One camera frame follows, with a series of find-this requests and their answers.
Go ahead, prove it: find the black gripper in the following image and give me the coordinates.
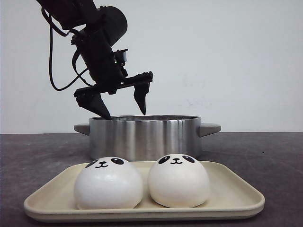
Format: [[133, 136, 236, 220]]
[[71, 22, 153, 119]]

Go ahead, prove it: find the panda bun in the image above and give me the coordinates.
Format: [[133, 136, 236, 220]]
[[147, 154, 211, 208], [74, 157, 143, 209]]

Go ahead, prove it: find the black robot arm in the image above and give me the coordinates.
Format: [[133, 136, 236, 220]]
[[39, 0, 153, 120]]

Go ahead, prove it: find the stainless steel steamer pot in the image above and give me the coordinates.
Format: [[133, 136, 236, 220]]
[[74, 115, 221, 161]]

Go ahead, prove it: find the beige rectangular tray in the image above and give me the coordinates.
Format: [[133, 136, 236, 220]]
[[24, 161, 265, 223]]

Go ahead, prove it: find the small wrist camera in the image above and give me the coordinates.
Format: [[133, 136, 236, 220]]
[[113, 49, 128, 66]]

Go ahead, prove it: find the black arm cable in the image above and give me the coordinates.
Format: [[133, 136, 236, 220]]
[[40, 6, 95, 91]]

